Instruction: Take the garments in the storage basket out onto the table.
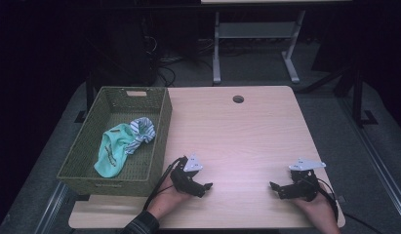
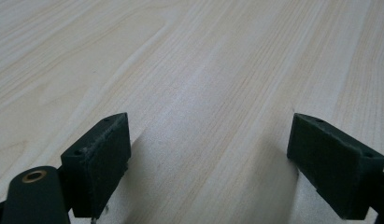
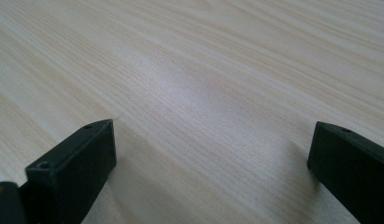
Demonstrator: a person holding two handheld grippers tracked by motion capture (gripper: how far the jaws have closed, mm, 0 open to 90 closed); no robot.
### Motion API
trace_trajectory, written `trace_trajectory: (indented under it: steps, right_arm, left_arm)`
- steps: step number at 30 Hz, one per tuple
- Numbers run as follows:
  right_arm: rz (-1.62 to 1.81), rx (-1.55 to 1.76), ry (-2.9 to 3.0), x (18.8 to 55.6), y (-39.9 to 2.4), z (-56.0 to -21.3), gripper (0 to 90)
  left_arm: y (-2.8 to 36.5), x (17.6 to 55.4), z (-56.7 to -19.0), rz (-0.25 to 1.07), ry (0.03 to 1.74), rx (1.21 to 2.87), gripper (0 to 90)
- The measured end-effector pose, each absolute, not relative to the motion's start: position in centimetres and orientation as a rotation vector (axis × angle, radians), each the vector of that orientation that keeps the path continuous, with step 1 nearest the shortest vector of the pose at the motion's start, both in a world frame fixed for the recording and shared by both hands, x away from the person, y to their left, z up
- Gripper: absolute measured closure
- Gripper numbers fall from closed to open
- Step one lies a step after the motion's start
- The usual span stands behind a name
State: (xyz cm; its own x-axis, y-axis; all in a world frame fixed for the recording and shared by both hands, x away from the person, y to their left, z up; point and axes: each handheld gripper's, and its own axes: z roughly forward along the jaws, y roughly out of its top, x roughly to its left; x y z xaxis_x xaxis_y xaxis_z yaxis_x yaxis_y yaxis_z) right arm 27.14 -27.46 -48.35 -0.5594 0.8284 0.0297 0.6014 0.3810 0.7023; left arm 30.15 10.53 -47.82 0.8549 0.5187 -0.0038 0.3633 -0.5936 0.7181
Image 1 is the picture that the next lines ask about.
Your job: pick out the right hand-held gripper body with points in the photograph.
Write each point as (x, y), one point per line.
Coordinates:
(304, 187)

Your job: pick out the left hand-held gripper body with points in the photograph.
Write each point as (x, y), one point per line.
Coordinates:
(185, 180)

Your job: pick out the green woven basket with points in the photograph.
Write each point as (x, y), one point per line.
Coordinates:
(146, 162)

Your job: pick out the blue white striped sock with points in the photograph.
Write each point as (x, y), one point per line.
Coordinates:
(143, 130)

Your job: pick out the mint green sock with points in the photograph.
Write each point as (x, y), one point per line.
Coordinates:
(112, 152)

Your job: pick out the person's left hand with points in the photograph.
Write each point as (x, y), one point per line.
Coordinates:
(168, 200)

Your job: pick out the person's right hand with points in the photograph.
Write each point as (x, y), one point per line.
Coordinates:
(320, 209)

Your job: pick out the black metal stand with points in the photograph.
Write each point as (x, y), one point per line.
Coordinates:
(357, 97)
(89, 94)

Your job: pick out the small grey table bracket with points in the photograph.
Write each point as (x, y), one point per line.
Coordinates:
(341, 199)

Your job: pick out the aluminium floor rail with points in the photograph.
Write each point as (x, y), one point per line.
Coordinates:
(50, 211)
(380, 162)

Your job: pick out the white metal table frame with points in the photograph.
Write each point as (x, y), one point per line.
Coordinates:
(253, 30)

